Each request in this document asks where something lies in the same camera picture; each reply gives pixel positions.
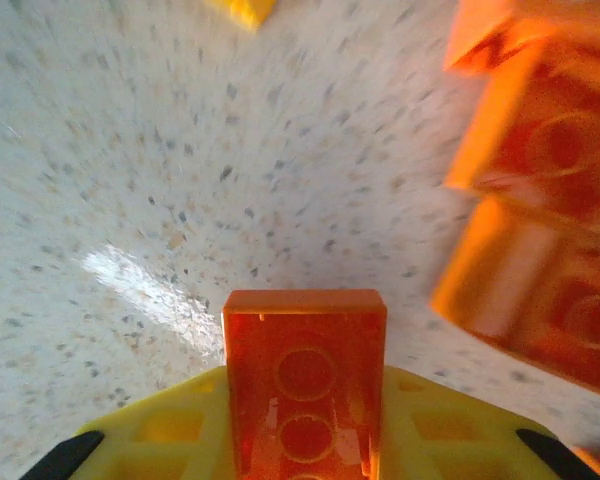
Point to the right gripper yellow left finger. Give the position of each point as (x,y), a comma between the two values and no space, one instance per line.
(170,430)

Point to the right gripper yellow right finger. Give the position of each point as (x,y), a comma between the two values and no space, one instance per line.
(455,435)

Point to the orange long lego brick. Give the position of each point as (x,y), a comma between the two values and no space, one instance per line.
(545,130)
(305,380)
(535,310)

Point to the yellow tall lego brick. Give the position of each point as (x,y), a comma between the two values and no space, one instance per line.
(242,10)

